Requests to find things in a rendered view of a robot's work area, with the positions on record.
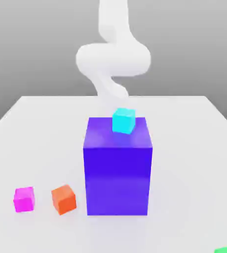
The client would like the small cyan cube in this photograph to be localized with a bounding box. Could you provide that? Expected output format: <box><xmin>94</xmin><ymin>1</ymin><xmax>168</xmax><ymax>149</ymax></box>
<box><xmin>112</xmin><ymin>108</ymin><xmax>136</xmax><ymax>135</ymax></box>

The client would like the small orange cube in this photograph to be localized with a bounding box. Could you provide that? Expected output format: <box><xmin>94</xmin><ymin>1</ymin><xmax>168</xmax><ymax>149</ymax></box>
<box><xmin>51</xmin><ymin>184</ymin><xmax>77</xmax><ymax>215</ymax></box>

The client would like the small magenta cube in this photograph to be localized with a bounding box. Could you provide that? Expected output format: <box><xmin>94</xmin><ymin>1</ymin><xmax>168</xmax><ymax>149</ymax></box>
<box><xmin>13</xmin><ymin>186</ymin><xmax>36</xmax><ymax>213</ymax></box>

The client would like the large purple box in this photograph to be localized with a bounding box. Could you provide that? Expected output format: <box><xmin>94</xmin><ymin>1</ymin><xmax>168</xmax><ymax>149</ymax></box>
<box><xmin>83</xmin><ymin>117</ymin><xmax>153</xmax><ymax>216</ymax></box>

